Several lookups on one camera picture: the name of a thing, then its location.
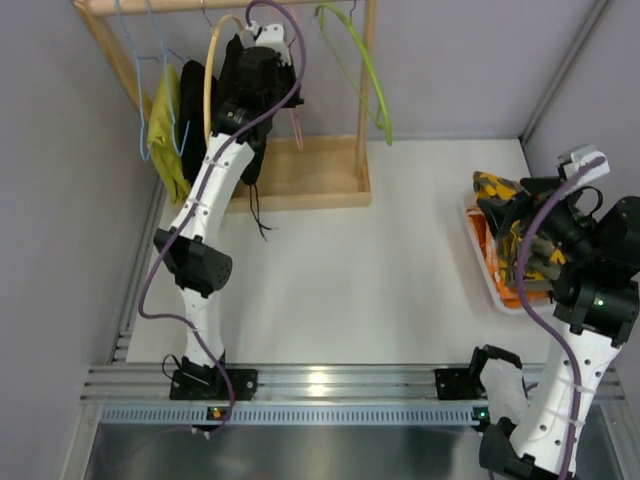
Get camouflage trousers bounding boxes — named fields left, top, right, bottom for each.
left=467, top=171, right=565, bottom=308

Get pink wire hanger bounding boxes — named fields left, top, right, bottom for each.
left=267, top=6, right=304, bottom=151

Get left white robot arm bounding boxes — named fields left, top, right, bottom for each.
left=154, top=45, right=302, bottom=400

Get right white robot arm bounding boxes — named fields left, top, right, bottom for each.
left=470, top=172, right=639, bottom=479

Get black trousers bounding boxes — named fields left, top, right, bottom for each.
left=212, top=34, right=275, bottom=240

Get green plastic hanger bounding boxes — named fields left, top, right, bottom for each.
left=313, top=2, right=394, bottom=146

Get cream wooden hanger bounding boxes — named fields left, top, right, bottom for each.
left=203, top=14, right=245, bottom=146

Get orange white cloth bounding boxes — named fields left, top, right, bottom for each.
left=467, top=206, right=565, bottom=306

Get white plastic basket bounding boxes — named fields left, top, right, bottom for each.
left=459, top=190, right=555, bottom=316

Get wooden clothes rack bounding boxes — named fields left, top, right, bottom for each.
left=74, top=1, right=377, bottom=211

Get yellow garment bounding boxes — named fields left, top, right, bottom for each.
left=147, top=68, right=191, bottom=204

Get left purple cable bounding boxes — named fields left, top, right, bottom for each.
left=138, top=0, right=306, bottom=436

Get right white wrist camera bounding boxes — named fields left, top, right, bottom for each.
left=558, top=144, right=610, bottom=194

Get aluminium mounting rail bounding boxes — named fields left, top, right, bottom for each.
left=82, top=362, right=626, bottom=407

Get grey slotted cable duct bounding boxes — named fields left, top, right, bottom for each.
left=100, top=402, right=489, bottom=427

